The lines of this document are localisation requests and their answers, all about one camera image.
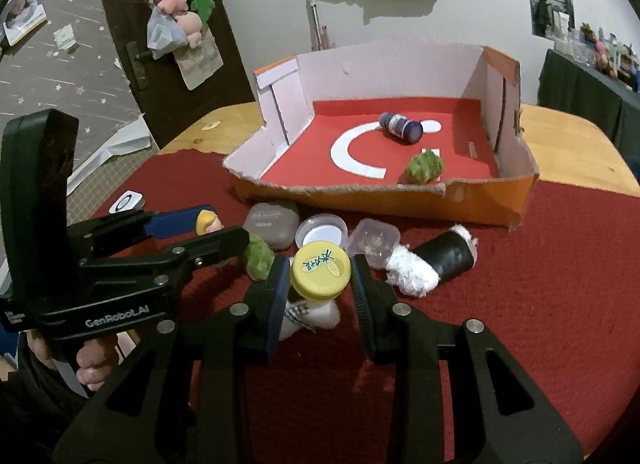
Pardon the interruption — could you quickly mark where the metal pole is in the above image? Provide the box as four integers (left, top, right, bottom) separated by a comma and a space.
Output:
306, 0, 325, 52

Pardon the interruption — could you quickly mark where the clear plastic bag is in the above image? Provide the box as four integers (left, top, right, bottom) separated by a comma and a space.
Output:
146, 8, 186, 60

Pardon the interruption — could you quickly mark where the red table mat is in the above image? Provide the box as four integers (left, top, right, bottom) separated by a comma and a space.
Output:
90, 149, 640, 464

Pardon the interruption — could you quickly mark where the photo card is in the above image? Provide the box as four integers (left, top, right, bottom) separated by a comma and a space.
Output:
2, 0, 48, 44

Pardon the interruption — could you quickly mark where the green plush toy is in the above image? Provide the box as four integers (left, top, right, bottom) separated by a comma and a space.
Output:
189, 0, 216, 22

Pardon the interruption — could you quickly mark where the green fuzzy ball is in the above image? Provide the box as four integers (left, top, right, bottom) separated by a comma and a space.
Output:
404, 149, 446, 185
242, 233, 276, 282

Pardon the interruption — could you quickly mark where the dark cloth side table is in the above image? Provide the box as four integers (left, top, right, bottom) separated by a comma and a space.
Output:
537, 48, 640, 145

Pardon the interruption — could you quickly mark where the dark blue bottle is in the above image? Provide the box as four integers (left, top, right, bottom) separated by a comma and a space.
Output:
378, 112, 425, 145

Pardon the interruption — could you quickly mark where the small white device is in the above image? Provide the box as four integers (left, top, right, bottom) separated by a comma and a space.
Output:
108, 190, 147, 215

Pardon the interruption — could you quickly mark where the small yellow-haired doll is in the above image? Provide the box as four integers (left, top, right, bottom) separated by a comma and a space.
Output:
195, 210, 225, 236

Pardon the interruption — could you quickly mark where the peach plush toy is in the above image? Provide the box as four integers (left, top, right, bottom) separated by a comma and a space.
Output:
172, 11, 206, 49

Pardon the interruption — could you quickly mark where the person's left hand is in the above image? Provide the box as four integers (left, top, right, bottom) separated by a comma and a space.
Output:
27, 331, 121, 392

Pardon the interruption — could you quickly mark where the cardboard box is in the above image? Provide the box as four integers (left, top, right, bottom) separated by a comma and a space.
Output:
222, 44, 541, 232

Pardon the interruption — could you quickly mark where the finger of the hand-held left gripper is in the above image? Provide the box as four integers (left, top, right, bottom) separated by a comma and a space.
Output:
80, 226, 251, 295
67, 205, 217, 259

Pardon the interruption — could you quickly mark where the row of cosmetics bottles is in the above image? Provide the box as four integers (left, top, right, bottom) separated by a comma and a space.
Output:
550, 11, 640, 92

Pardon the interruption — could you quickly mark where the paper sheet on door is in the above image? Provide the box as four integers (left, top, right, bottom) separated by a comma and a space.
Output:
175, 28, 224, 90

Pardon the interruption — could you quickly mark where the small square clear box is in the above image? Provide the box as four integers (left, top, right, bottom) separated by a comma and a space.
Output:
346, 218, 401, 269

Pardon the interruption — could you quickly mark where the grey star-patterned wall covering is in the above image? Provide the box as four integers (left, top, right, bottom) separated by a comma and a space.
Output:
0, 0, 151, 195

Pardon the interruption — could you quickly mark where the round clear container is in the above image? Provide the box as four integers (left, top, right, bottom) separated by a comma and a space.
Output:
295, 214, 348, 249

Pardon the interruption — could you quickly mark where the white fluffy toy plaid bow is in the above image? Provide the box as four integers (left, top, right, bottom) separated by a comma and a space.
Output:
277, 294, 343, 342

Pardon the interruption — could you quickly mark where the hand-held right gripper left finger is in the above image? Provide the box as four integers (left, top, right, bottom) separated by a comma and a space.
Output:
52, 256, 293, 464

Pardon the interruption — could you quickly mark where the black roll with white fluff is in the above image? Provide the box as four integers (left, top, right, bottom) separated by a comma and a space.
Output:
384, 225, 478, 299

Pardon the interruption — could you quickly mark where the grey eye shadow case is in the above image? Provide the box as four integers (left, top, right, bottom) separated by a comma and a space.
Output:
243, 200, 301, 251

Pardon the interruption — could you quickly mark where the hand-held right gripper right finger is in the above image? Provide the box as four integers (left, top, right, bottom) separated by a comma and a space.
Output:
349, 254, 586, 464

